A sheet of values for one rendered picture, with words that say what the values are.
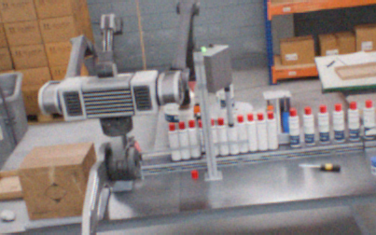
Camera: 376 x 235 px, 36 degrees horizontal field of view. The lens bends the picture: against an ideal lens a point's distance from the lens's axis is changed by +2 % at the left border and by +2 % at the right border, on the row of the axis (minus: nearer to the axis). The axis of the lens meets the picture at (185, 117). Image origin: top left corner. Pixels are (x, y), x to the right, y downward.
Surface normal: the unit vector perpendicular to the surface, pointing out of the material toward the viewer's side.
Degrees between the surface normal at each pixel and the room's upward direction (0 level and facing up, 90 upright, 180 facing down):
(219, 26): 90
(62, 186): 90
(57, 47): 89
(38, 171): 90
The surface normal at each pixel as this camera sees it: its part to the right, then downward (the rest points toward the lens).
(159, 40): -0.11, 0.37
